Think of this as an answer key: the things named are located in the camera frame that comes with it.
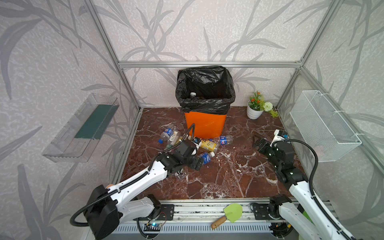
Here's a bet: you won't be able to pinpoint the black bin liner bag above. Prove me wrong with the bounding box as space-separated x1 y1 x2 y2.
176 66 236 115

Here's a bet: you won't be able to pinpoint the clear acrylic wall shelf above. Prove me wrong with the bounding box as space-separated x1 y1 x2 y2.
42 94 120 163

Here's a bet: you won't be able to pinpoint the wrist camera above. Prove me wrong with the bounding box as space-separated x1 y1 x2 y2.
192 137 202 155
270 130 288 147

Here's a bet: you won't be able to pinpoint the yellow label tea bottle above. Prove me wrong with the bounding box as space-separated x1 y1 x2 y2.
200 139 219 153

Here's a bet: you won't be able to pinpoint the blue label water bottle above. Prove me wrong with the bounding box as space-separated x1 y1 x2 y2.
200 152 215 165

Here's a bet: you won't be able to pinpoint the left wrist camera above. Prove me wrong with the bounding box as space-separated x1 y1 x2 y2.
192 137 202 155

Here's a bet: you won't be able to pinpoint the blue label clear bottle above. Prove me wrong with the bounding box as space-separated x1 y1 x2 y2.
158 125 176 144

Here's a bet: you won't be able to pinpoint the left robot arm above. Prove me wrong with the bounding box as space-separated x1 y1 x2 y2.
70 124 203 240

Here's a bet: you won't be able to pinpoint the white wire mesh basket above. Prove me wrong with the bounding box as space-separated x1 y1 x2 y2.
290 90 362 162

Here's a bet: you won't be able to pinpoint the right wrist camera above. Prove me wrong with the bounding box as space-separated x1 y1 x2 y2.
270 130 288 147

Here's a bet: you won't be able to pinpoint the white potted artificial flowers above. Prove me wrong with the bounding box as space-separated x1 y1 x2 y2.
247 91 279 120

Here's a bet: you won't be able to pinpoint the clear bottle green label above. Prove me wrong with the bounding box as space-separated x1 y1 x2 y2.
190 92 197 99

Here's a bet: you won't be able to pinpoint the green garden trowel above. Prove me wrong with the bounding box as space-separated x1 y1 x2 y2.
211 203 243 230

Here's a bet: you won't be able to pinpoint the orange trash bin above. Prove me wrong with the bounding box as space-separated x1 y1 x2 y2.
185 112 227 139

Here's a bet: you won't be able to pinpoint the small pepsi bottle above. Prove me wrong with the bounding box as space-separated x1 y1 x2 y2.
213 135 234 146

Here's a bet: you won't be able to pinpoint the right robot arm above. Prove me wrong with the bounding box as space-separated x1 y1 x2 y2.
252 136 355 240

